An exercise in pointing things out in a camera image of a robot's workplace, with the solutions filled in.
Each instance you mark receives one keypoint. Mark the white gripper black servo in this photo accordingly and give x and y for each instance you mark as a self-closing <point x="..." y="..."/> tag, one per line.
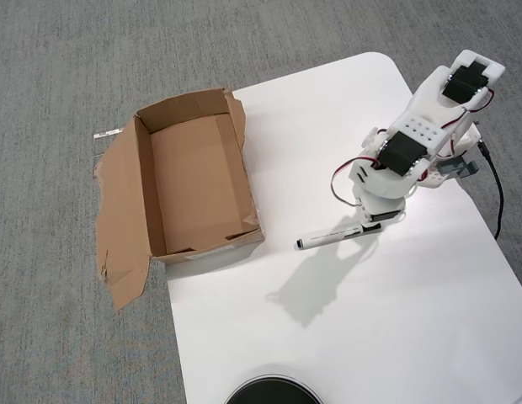
<point x="380" y="217"/>

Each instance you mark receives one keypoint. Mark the white marker pen black cap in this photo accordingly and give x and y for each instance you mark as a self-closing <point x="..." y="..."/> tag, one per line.
<point x="328" y="235"/>

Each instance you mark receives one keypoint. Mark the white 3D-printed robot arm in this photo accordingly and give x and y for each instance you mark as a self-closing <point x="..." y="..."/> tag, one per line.
<point x="429" y="103"/>

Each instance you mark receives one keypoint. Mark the open brown cardboard box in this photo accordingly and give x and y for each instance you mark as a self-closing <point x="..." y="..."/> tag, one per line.
<point x="189" y="177"/>

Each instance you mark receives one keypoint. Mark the grey table clamp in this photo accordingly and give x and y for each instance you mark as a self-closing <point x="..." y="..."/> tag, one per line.
<point x="456" y="167"/>

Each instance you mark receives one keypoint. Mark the black round disc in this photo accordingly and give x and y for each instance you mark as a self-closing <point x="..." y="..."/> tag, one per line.
<point x="271" y="391"/>

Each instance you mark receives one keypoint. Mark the white paper strip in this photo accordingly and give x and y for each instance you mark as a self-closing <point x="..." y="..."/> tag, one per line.
<point x="107" y="134"/>

